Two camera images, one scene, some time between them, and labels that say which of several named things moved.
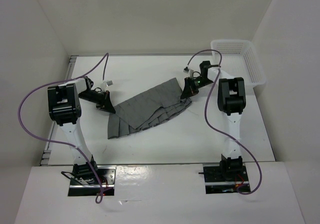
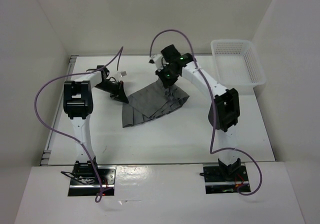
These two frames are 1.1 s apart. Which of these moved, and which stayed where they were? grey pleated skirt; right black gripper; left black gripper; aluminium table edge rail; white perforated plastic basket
Moved: right black gripper; left black gripper; grey pleated skirt
Stayed: aluminium table edge rail; white perforated plastic basket
